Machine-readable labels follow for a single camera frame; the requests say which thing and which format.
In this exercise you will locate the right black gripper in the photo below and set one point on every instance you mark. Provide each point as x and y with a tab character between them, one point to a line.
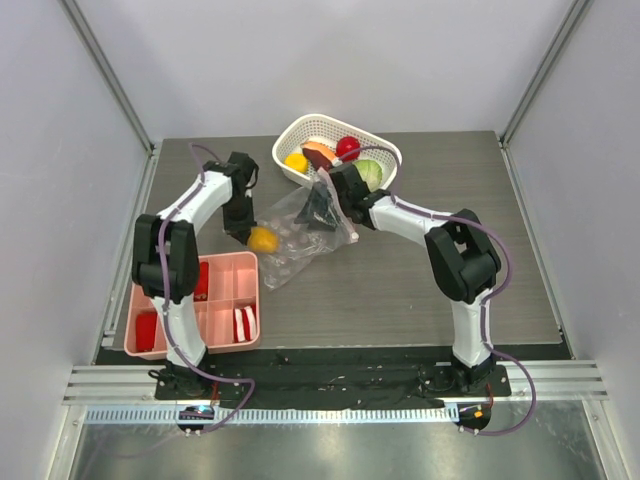
319	203

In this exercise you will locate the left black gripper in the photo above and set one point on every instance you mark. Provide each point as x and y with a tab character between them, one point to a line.
240	230

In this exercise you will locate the clear pink zip top bag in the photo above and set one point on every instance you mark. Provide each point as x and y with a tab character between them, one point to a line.
298	246

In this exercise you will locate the green fake lettuce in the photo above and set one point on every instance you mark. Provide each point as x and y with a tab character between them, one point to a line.
370	172

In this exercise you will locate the red fake apple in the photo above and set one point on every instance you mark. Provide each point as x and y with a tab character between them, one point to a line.
348	149

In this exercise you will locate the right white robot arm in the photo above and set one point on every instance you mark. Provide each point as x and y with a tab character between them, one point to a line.
464	262

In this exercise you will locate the red fake food under arm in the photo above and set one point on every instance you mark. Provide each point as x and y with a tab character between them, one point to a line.
145	331

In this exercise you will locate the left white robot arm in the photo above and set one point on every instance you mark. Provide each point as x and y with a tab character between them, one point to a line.
165	262

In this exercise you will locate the orange fake fruit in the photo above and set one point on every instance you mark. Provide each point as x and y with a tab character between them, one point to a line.
263	240

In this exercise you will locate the red plush fake food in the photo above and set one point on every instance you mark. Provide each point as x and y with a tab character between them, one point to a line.
201	290

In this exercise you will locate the red white striped fake food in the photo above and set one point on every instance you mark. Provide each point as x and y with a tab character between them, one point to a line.
245	324

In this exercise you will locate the white perforated plastic basket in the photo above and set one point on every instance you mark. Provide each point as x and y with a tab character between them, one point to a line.
328	131

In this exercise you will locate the pink divided organizer tray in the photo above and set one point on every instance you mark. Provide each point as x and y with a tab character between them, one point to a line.
233	283

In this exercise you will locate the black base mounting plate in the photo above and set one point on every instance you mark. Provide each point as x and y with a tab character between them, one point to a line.
351	386

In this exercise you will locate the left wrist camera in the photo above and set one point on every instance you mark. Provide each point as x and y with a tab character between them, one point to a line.
244	171

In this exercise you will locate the slotted grey cable duct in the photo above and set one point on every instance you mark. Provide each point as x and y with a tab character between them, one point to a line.
192	415

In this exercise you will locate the left aluminium corner post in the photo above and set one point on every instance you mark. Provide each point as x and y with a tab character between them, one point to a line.
87	37

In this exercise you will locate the aluminium corner post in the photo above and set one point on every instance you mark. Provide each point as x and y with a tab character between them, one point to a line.
87	37
569	25

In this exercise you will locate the right aluminium corner post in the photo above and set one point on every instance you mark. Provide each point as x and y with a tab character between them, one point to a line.
569	25

